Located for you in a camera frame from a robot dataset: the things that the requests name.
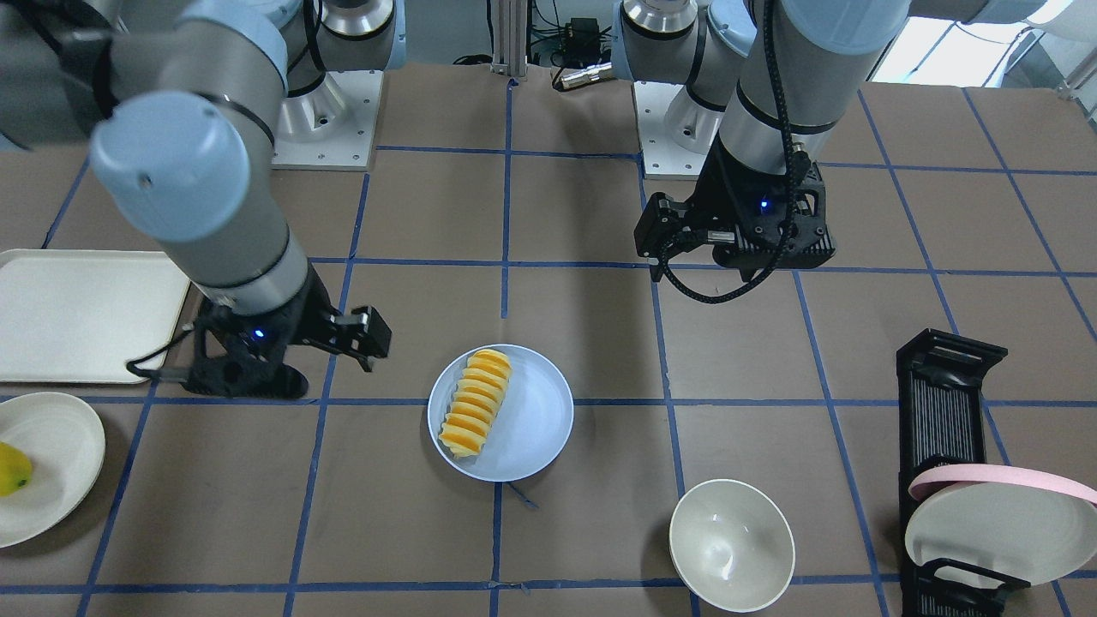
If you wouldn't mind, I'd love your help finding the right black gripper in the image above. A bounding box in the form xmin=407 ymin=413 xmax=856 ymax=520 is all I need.
xmin=182 ymin=279 xmax=371 ymax=399

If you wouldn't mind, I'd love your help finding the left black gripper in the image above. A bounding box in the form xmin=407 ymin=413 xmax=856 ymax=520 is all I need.
xmin=634 ymin=141 xmax=837 ymax=271

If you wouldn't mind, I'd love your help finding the yellow twisted bread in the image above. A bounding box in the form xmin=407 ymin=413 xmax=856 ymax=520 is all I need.
xmin=436 ymin=348 xmax=513 ymax=459

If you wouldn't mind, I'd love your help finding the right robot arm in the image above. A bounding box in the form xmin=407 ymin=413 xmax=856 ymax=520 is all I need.
xmin=3 ymin=1 xmax=406 ymax=399

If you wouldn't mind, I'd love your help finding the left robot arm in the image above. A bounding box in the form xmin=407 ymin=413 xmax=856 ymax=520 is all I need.
xmin=614 ymin=1 xmax=1094 ymax=281

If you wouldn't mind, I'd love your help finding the blue round plate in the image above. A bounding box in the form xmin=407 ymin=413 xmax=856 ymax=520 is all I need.
xmin=426 ymin=344 xmax=573 ymax=482

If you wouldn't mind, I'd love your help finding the pink plate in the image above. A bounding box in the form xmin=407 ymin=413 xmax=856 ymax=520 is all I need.
xmin=908 ymin=464 xmax=1096 ymax=505

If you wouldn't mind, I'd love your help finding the white plate in rack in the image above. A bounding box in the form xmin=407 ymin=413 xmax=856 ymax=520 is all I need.
xmin=904 ymin=482 xmax=1096 ymax=586

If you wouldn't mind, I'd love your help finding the white rectangular tray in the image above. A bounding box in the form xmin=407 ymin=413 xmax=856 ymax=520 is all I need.
xmin=1 ymin=249 xmax=189 ymax=384

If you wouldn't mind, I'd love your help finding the black dish rack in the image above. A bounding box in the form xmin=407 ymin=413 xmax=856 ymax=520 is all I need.
xmin=895 ymin=329 xmax=1031 ymax=616

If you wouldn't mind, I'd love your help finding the black power adapter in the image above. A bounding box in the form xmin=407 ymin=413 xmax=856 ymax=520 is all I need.
xmin=561 ymin=16 xmax=601 ymax=65

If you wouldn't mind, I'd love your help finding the yellow fruit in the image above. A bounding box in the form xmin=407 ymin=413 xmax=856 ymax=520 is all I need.
xmin=1 ymin=441 xmax=33 ymax=497

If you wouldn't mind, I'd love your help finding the white bowl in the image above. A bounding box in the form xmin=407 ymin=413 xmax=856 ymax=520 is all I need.
xmin=668 ymin=479 xmax=798 ymax=614

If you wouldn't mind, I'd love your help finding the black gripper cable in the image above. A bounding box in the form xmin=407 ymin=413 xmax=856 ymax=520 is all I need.
xmin=656 ymin=0 xmax=811 ymax=304

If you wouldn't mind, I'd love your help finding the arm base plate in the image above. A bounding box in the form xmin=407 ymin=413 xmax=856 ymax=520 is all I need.
xmin=272 ymin=70 xmax=387 ymax=171
xmin=633 ymin=81 xmax=723 ymax=181

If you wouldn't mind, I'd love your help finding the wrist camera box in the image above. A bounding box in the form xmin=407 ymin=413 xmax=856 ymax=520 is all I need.
xmin=329 ymin=306 xmax=393 ymax=374

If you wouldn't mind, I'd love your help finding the aluminium frame post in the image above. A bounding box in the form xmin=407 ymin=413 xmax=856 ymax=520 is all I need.
xmin=489 ymin=1 xmax=531 ymax=82

